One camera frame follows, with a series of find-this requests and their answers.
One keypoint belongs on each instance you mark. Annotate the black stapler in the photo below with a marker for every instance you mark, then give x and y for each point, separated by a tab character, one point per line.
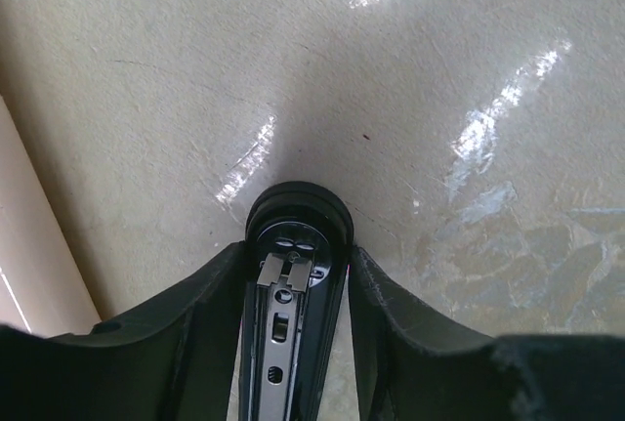
298	238

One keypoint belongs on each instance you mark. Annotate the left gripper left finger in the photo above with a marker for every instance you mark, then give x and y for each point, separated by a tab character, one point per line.
169	358

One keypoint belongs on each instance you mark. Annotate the pink cylindrical tube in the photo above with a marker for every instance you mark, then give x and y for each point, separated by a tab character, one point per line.
42	290

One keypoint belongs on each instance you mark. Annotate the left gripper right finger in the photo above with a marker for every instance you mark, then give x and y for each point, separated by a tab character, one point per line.
414	363

